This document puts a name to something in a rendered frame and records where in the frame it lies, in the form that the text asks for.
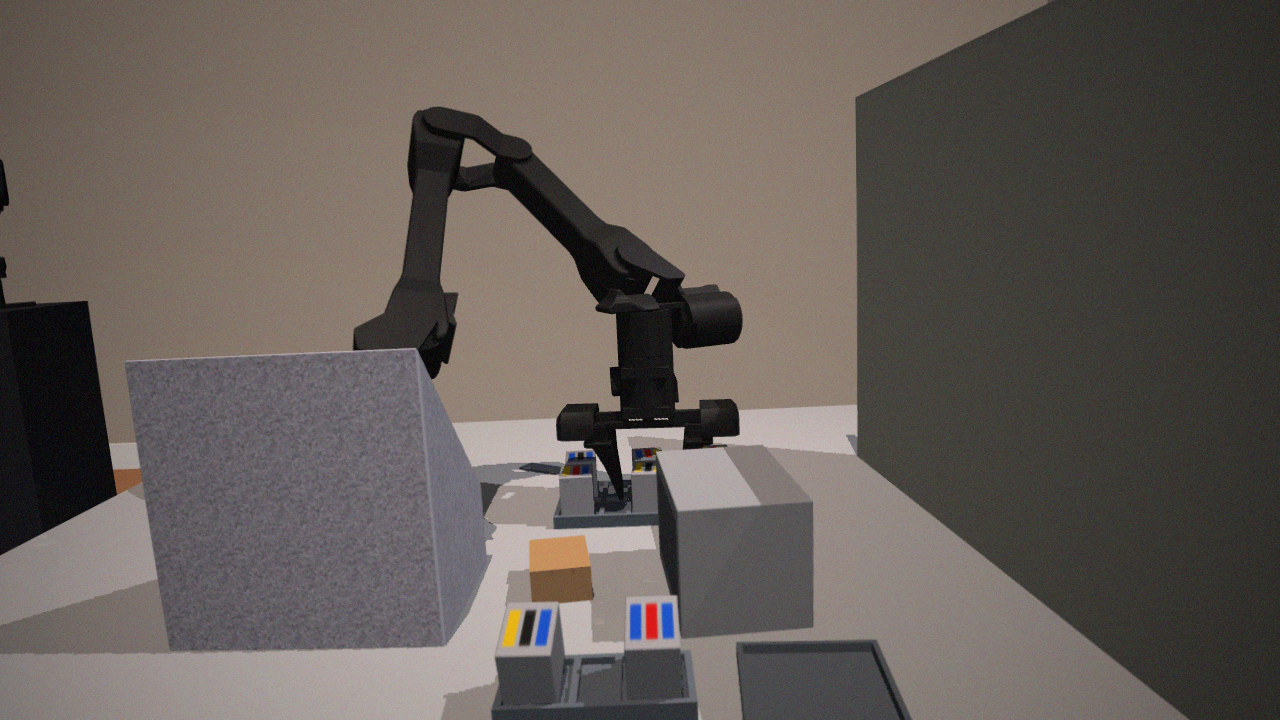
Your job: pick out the tan cube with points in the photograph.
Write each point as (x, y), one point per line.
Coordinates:
(560, 569)

